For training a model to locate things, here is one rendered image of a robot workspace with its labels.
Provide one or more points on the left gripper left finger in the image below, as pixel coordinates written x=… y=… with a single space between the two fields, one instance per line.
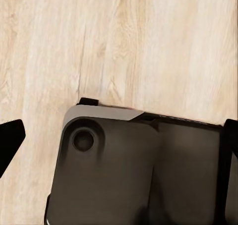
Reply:
x=12 y=135

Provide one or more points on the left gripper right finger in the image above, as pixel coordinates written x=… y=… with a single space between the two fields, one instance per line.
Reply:
x=230 y=135

